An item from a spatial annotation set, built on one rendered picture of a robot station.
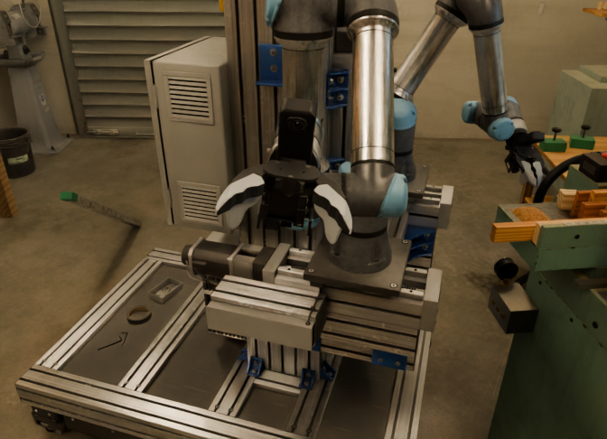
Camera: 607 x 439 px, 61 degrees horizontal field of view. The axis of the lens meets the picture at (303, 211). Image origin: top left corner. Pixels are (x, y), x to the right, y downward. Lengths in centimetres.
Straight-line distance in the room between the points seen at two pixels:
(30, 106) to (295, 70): 350
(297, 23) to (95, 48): 350
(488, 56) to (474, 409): 122
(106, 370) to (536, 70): 363
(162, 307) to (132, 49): 260
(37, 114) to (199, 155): 308
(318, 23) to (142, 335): 138
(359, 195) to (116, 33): 363
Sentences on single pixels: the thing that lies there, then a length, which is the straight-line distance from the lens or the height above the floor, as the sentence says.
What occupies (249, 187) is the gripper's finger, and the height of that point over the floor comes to 125.
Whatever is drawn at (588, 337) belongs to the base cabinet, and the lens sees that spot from 139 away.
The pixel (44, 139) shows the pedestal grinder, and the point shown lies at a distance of 444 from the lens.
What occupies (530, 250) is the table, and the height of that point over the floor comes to 88.
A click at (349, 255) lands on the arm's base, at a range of 120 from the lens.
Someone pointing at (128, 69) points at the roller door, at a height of 55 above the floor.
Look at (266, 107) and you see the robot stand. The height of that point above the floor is 113.
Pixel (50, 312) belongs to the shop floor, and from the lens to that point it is 264.
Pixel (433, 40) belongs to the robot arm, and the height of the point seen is 122.
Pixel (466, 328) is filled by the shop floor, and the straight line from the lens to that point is 240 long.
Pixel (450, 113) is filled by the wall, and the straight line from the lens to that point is 434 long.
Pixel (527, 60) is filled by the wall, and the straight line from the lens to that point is 439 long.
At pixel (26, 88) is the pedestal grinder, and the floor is 49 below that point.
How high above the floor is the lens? 152
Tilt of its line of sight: 29 degrees down
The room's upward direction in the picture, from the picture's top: straight up
